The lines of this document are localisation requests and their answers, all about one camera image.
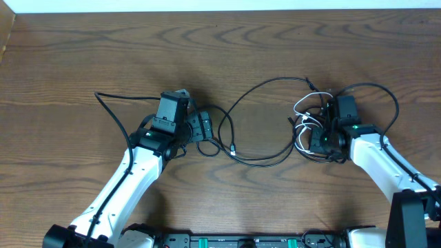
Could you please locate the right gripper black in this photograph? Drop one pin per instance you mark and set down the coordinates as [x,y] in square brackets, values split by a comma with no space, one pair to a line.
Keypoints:
[318,142]

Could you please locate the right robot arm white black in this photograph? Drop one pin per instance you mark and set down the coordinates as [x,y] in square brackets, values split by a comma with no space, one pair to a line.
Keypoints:
[414,198]

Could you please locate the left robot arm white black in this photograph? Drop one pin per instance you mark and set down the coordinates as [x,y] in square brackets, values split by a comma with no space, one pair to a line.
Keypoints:
[149,149]

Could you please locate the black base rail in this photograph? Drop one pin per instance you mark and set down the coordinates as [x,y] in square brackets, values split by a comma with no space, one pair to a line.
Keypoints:
[258,241]

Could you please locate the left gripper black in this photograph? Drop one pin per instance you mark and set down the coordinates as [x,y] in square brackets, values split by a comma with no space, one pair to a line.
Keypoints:
[200,125]

